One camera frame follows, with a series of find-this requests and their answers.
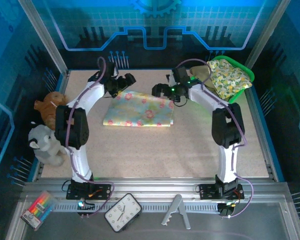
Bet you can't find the olive green skirt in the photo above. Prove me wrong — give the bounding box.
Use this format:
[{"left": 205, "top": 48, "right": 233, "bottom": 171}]
[{"left": 189, "top": 65, "right": 216, "bottom": 91}]

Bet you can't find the pastel floral skirt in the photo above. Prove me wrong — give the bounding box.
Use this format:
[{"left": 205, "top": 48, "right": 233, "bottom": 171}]
[{"left": 102, "top": 90, "right": 175, "bottom": 128}]

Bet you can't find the lemon print skirt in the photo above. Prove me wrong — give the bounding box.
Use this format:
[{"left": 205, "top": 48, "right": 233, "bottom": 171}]
[{"left": 206, "top": 59, "right": 253, "bottom": 99}]

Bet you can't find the green plastic basket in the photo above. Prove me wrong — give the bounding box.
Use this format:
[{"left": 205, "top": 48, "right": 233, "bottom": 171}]
[{"left": 211, "top": 55, "right": 255, "bottom": 104}]

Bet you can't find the brown plush bear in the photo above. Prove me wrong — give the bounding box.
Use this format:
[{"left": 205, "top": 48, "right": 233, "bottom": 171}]
[{"left": 34, "top": 91, "right": 68, "bottom": 131}]

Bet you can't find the grey white plush husky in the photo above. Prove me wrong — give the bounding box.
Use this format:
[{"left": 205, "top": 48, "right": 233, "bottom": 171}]
[{"left": 27, "top": 121, "right": 67, "bottom": 167}]

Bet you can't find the aluminium cross beam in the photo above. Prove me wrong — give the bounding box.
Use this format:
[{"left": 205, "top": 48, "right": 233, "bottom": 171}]
[{"left": 22, "top": 177, "right": 291, "bottom": 201}]

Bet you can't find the grey metal stand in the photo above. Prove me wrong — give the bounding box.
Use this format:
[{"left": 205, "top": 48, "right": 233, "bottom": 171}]
[{"left": 161, "top": 194, "right": 192, "bottom": 230}]

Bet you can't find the black white analog clock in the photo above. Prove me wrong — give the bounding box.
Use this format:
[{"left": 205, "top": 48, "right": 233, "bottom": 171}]
[{"left": 104, "top": 192, "right": 143, "bottom": 233}]

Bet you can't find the black controller board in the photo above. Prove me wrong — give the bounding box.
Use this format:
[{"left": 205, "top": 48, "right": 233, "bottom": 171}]
[
  {"left": 76, "top": 198, "right": 96, "bottom": 218},
  {"left": 217, "top": 202, "right": 235, "bottom": 219}
]

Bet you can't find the pack of coloured markers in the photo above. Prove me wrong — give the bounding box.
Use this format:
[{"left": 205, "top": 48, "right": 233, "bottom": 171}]
[{"left": 20, "top": 191, "right": 58, "bottom": 231}]

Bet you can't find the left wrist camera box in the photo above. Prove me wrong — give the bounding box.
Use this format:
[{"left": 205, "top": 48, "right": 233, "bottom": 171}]
[{"left": 103, "top": 61, "right": 119, "bottom": 78}]

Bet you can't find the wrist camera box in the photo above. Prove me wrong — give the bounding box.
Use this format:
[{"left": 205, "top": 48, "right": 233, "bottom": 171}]
[
  {"left": 169, "top": 67, "right": 191, "bottom": 85},
  {"left": 103, "top": 61, "right": 119, "bottom": 78}
]

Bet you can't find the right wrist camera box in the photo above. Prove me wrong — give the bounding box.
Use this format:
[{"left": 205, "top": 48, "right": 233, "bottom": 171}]
[{"left": 169, "top": 67, "right": 191, "bottom": 85}]

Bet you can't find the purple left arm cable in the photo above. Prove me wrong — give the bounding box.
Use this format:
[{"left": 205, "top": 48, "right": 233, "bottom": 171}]
[{"left": 64, "top": 56, "right": 116, "bottom": 219}]

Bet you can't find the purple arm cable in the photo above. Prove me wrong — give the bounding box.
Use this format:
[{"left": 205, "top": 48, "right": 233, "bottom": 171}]
[
  {"left": 175, "top": 58, "right": 255, "bottom": 220},
  {"left": 64, "top": 56, "right": 116, "bottom": 219}
]

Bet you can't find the aluminium frame post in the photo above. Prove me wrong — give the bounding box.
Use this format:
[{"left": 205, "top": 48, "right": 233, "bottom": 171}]
[
  {"left": 17, "top": 0, "right": 69, "bottom": 76},
  {"left": 244, "top": 0, "right": 291, "bottom": 70}
]

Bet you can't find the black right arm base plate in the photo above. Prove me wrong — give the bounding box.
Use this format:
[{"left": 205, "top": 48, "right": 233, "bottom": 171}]
[{"left": 198, "top": 183, "right": 245, "bottom": 201}]

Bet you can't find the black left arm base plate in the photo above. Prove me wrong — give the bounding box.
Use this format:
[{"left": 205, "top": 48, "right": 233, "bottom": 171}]
[{"left": 65, "top": 180, "right": 116, "bottom": 201}]

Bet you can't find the slotted grey cable duct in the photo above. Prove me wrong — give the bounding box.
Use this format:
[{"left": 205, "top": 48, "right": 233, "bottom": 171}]
[{"left": 51, "top": 202, "right": 221, "bottom": 213}]

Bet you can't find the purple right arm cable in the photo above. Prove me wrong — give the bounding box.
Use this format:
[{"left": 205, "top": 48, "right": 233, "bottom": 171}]
[{"left": 175, "top": 58, "right": 255, "bottom": 220}]

